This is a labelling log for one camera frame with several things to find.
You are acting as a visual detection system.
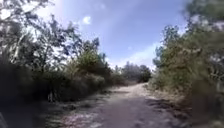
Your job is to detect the pale dirt path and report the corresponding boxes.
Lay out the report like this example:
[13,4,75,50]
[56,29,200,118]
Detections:
[59,82,188,128]

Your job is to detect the stony verge with dry grass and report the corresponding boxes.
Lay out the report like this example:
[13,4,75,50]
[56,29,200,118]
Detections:
[33,88,118,128]

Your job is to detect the row of green bushes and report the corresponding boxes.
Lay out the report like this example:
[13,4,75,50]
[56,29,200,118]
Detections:
[148,0,224,128]

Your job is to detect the row of trees and bushes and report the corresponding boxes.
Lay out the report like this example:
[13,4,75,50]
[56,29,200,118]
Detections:
[0,0,153,128]

